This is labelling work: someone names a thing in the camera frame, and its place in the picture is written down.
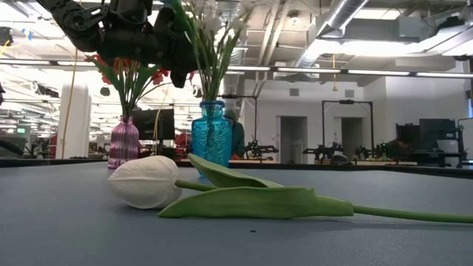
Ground white artificial tulip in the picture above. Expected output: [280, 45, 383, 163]
[106, 151, 473, 225]

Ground silver ceiling duct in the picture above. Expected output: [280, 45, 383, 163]
[295, 0, 370, 67]

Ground white column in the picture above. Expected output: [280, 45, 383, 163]
[57, 83, 92, 159]

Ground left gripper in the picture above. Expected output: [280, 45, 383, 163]
[98, 0, 200, 89]

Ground black monitor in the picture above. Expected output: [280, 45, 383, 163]
[131, 108, 176, 141]

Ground red background object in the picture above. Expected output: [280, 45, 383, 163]
[174, 132, 193, 149]

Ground black workstation desk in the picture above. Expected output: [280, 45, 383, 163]
[395, 117, 467, 168]

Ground yellow cable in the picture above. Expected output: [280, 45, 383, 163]
[61, 47, 78, 160]

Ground purple ribbed glass vase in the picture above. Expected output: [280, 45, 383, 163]
[107, 115, 140, 170]

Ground person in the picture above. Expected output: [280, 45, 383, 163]
[224, 107, 246, 159]

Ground blue patterned glass vase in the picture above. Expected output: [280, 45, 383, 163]
[190, 99, 234, 177]

